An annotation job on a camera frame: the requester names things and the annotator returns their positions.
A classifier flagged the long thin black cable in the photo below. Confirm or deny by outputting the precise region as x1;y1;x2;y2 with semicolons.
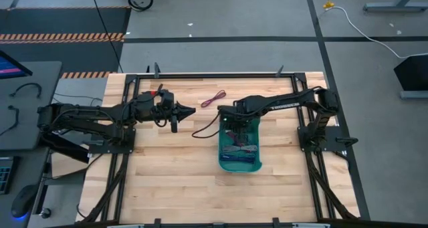
89;0;124;74

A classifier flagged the black mat with orange stripes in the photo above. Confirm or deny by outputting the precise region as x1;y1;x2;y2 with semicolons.
0;6;132;80

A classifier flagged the green plastic bin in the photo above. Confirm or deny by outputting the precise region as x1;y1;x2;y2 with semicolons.
217;116;263;174

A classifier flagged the blue USB-C cable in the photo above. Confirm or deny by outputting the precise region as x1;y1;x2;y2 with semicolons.
219;153;257;164

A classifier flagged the short black cable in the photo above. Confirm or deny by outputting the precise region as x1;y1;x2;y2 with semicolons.
0;104;20;137
9;82;43;99

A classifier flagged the black box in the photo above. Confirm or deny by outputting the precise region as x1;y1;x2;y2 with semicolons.
393;53;428;92

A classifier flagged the grey desk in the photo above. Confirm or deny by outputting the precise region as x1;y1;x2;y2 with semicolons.
0;60;63;152

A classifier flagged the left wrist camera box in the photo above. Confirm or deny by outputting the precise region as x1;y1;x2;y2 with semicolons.
157;89;175;109

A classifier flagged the black computer mouse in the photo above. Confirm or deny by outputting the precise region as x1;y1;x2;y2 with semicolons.
10;183;41;220

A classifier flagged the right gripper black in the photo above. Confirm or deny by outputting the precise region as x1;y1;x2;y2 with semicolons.
229;109;257;139

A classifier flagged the coiled black cable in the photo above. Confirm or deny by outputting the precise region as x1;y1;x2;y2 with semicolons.
126;0;154;12

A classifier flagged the computer monitor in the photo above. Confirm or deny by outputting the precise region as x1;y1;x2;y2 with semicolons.
0;50;33;80

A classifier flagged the black keyboard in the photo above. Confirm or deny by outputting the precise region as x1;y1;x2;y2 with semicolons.
0;156;19;196

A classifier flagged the white floor cable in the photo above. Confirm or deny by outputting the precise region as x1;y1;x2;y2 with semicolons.
319;5;428;60

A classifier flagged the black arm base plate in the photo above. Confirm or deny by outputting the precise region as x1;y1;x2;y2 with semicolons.
297;125;359;153
88;127;136;155

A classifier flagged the grey metal table leg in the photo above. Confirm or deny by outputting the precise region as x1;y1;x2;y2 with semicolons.
362;0;428;13
399;90;428;100

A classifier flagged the magenta USB-C cable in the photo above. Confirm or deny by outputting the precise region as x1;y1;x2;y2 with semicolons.
200;90;227;109

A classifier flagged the black aluminium table frame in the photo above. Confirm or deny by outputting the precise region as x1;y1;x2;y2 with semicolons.
82;63;361;228

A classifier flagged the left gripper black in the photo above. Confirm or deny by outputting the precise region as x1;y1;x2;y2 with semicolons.
154;100;197;134

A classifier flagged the grey USB-C cable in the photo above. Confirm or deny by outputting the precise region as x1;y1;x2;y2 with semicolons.
221;144;259;153

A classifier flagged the dark red USB-C cable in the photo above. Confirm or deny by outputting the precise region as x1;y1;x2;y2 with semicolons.
191;112;222;139

